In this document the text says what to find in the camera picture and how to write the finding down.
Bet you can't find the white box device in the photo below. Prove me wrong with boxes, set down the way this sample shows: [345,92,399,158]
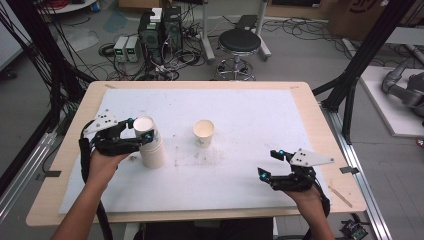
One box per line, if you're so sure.
[149,7,164,24]

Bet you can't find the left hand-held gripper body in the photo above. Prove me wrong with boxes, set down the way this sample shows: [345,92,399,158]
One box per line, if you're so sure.
[82,108,141,157]

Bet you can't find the green circuit board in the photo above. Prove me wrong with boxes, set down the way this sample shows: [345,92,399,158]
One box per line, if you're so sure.
[339,219,370,240]

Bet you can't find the aluminium rail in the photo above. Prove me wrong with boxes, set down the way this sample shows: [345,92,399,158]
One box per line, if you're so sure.
[0,131,58,224]
[321,103,395,240]

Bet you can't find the black metal frame post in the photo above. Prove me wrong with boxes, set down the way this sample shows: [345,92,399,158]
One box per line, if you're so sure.
[0,0,98,198]
[312,0,418,145]

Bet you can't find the black computer tower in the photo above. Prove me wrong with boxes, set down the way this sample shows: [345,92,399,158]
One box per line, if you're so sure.
[137,11,165,65]
[162,6,184,52]

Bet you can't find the person's left hand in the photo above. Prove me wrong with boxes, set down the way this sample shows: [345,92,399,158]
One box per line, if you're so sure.
[86,148,133,188]

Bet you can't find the tangle of floor cables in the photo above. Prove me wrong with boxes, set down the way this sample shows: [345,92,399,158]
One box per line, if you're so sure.
[97,19,221,82]

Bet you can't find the white platform board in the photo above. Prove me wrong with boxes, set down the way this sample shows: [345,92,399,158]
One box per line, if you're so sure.
[359,65,424,139]

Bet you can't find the stack of white cups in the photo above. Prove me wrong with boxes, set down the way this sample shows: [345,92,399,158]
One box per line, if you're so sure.
[137,131,167,170]

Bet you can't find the white table mat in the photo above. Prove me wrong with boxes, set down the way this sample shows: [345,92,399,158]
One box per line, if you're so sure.
[59,88,330,215]

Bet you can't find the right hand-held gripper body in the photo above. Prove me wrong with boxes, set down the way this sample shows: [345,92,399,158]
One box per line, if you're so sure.
[270,148,336,193]

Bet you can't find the white metal stand leg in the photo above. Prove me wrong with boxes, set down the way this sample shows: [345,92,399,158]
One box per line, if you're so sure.
[199,0,216,65]
[254,0,272,62]

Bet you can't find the grey bench power supply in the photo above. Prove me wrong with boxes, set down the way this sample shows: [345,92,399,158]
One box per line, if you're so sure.
[125,35,142,64]
[113,35,130,63]

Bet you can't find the cardboard box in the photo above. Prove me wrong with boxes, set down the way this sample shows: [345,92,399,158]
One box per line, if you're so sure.
[327,0,396,42]

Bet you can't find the person's dark trousers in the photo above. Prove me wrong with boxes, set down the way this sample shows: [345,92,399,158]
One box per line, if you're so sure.
[133,218,275,240]

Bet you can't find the person's right hand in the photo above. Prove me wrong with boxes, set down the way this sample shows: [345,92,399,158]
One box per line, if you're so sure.
[284,186,323,212]

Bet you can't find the dark tape piece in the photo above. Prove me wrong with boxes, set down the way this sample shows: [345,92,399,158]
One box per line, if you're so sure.
[339,165,361,175]
[35,170,63,182]

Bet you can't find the thin wooden stick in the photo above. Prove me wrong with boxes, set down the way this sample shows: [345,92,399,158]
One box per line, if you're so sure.
[328,185,354,209]

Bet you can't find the black round stool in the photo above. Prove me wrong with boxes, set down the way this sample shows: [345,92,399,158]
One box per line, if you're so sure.
[213,28,263,82]

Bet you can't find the black flat pedal board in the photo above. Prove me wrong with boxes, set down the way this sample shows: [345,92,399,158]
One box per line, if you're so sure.
[234,14,260,32]

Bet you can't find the white paper cup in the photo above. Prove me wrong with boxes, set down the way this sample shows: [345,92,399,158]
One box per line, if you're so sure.
[133,115,162,146]
[192,119,216,149]

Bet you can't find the wooden table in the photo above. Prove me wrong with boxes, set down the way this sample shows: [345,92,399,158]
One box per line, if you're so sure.
[25,80,368,228]

